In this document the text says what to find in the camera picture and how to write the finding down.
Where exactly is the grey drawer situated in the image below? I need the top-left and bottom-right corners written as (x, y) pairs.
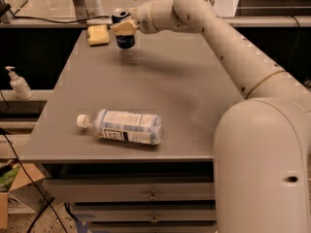
top-left (43, 177), bottom-right (215, 203)
top-left (71, 204), bottom-right (216, 223)
top-left (89, 222), bottom-right (217, 233)

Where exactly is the black cable on ledge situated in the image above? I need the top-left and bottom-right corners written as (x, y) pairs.
top-left (13, 14), bottom-right (111, 24)

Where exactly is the top grey drawer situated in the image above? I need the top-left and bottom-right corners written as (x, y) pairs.
top-left (43, 177), bottom-right (215, 203)

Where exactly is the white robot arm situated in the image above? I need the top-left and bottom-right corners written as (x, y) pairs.
top-left (111, 0), bottom-right (311, 233)

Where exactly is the grey drawer cabinet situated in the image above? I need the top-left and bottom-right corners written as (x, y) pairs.
top-left (21, 31), bottom-right (241, 233)

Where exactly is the bottom grey drawer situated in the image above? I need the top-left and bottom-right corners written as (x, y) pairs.
top-left (89, 222), bottom-right (217, 233)

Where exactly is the blue pepsi can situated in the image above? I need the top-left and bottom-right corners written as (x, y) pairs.
top-left (112, 8), bottom-right (135, 49)

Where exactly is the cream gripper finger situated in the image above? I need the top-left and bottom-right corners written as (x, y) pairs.
top-left (110, 18), bottom-right (139, 36)

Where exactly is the black floor cable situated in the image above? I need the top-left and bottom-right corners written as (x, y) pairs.
top-left (0, 128), bottom-right (69, 233)

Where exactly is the middle grey drawer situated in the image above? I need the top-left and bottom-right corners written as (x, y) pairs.
top-left (71, 204), bottom-right (216, 223)

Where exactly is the clear plastic water bottle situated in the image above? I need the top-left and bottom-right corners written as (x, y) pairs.
top-left (77, 109), bottom-right (162, 145)

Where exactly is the yellow sponge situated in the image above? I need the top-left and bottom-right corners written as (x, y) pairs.
top-left (87, 25), bottom-right (110, 46)

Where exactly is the cardboard box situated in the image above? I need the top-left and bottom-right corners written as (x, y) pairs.
top-left (0, 161), bottom-right (52, 229)

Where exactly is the grey metal post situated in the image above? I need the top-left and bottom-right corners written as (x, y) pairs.
top-left (72, 0), bottom-right (104, 19)

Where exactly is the white pump dispenser bottle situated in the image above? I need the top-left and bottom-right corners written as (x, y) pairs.
top-left (6, 66), bottom-right (33, 100)

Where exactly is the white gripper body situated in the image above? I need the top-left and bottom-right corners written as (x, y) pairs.
top-left (130, 1), bottom-right (156, 34)

